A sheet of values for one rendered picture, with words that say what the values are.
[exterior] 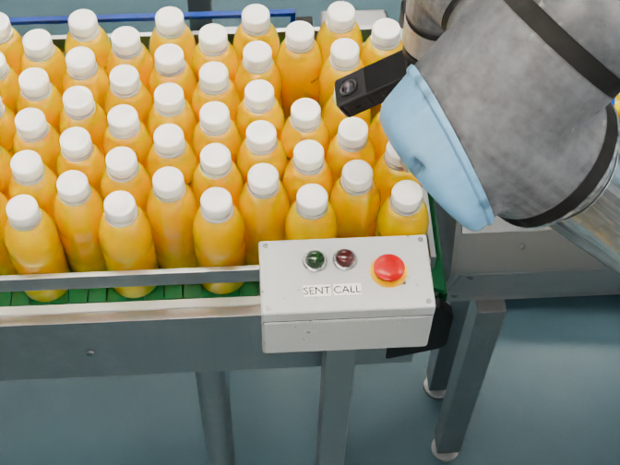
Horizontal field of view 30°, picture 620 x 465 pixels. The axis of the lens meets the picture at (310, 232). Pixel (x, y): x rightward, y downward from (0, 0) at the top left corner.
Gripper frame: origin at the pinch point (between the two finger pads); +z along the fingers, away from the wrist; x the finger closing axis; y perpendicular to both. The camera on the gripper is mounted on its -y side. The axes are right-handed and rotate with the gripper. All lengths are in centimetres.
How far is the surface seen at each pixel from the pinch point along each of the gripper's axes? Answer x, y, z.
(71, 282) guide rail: -11.1, -42.8, 10.7
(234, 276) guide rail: -11.1, -21.9, 10.9
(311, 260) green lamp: -18.1, -12.7, -3.6
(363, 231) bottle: -6.5, -5.0, 8.4
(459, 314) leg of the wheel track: 15, 18, 71
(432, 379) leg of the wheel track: 15, 16, 99
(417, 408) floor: 13, 13, 107
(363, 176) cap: -4.3, -5.2, -0.6
